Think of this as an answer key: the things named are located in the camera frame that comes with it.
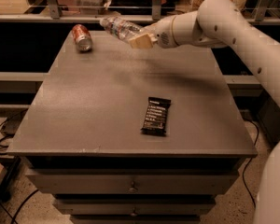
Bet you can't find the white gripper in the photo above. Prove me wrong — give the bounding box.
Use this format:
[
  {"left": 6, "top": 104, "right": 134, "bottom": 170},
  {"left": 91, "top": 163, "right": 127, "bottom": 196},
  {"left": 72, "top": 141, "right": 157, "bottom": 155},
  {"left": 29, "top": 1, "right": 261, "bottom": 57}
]
[{"left": 129, "top": 16, "right": 176, "bottom": 49}]

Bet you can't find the clear plastic water bottle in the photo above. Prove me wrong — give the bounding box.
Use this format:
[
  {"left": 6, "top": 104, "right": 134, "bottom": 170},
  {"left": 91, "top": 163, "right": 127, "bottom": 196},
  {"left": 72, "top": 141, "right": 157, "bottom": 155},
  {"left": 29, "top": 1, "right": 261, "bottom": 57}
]
[{"left": 100, "top": 16, "right": 143, "bottom": 43}]

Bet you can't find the black snack bar wrapper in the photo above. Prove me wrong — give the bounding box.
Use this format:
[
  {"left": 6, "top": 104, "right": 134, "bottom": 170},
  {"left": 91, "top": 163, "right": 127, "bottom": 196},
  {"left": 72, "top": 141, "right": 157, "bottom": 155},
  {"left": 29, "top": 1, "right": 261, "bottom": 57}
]
[{"left": 141, "top": 97, "right": 171, "bottom": 136}]

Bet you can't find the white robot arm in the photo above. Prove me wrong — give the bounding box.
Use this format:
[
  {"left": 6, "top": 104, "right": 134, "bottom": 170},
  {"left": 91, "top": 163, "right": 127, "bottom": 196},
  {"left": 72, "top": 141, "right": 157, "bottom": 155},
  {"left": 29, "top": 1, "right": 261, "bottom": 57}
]
[{"left": 129, "top": 0, "right": 280, "bottom": 224}]

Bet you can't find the black bag behind glass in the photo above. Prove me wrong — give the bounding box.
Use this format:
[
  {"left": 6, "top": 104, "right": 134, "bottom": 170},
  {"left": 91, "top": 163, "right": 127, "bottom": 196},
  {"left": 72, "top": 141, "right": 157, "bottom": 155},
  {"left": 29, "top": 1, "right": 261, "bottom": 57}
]
[{"left": 108, "top": 0, "right": 178, "bottom": 16}]

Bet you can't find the metal railing with glass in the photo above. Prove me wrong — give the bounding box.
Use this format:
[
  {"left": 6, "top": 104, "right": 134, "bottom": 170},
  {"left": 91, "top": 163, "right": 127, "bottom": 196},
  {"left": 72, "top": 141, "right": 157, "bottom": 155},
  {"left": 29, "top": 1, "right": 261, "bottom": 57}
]
[{"left": 0, "top": 0, "right": 280, "bottom": 25}]

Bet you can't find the top drawer knob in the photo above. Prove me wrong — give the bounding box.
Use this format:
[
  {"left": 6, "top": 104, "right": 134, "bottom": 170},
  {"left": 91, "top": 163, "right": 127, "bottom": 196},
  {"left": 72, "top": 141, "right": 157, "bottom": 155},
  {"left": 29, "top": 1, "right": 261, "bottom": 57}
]
[{"left": 128, "top": 181, "right": 138, "bottom": 193}]

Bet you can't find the black cable right floor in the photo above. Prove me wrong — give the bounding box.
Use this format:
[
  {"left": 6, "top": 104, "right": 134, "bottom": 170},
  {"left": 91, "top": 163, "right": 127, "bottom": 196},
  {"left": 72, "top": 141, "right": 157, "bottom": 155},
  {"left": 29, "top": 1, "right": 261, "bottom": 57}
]
[{"left": 241, "top": 119, "right": 260, "bottom": 210}]

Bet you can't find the drawer knob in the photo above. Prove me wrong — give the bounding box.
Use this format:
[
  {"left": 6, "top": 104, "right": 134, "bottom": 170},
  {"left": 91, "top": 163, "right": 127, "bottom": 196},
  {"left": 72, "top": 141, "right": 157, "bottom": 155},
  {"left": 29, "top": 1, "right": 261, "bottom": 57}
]
[
  {"left": 130, "top": 209, "right": 138, "bottom": 217},
  {"left": 128, "top": 181, "right": 138, "bottom": 193}
]

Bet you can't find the grey drawer cabinet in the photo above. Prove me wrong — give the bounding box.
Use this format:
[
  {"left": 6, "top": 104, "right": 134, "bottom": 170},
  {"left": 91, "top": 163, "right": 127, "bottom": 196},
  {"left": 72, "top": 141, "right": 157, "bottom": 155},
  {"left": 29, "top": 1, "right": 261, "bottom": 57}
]
[{"left": 8, "top": 31, "right": 256, "bottom": 224}]

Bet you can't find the red coke can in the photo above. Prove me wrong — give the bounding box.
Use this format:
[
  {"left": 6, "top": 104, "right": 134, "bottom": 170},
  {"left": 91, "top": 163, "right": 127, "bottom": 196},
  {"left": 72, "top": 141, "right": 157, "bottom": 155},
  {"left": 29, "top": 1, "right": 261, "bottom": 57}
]
[{"left": 72, "top": 24, "right": 92, "bottom": 52}]

